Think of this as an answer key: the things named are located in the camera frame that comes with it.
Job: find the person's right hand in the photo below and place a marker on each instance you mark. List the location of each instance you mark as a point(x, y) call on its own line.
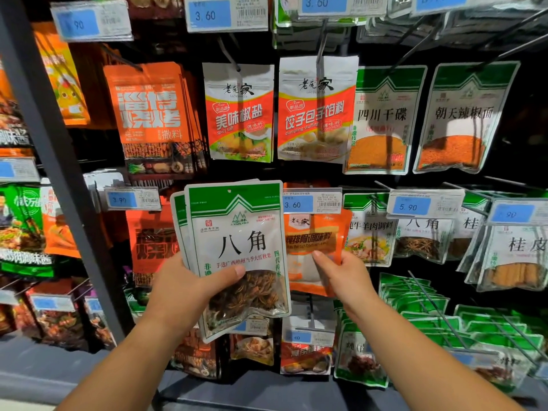
point(351, 282)

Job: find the person's left hand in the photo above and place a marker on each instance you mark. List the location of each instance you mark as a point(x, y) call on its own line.
point(188, 299)

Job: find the row of clear green-top packets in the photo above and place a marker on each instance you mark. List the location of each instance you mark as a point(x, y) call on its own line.
point(385, 329)

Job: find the orange seasoning packet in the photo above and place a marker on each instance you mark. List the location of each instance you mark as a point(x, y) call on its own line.
point(308, 239)

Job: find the clear brown-spice packets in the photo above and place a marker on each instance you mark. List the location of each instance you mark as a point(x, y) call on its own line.
point(428, 235)

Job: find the row of green white packets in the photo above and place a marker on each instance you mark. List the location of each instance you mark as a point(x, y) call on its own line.
point(497, 338)

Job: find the clear orange powder packets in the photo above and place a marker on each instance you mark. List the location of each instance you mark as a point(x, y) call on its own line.
point(381, 124)

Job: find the clear cinnamon packets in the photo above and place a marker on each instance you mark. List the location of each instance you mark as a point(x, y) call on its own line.
point(514, 252)

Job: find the white red-label packets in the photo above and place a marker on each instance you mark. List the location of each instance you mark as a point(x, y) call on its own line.
point(317, 107)
point(240, 115)

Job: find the orange bold-print packets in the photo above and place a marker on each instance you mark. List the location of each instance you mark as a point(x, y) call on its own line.
point(150, 115)

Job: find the clear chili powder packets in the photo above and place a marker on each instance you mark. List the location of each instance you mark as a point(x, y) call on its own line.
point(462, 115)

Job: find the orange yellow packets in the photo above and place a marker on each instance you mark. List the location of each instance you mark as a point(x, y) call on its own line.
point(64, 77)

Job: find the person's left forearm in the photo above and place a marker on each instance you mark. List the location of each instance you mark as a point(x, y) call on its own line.
point(128, 376)

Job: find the person's right forearm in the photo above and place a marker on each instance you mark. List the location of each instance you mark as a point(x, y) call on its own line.
point(428, 364)

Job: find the hanging green dark-print packets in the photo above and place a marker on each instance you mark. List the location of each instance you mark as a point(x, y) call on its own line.
point(21, 231)

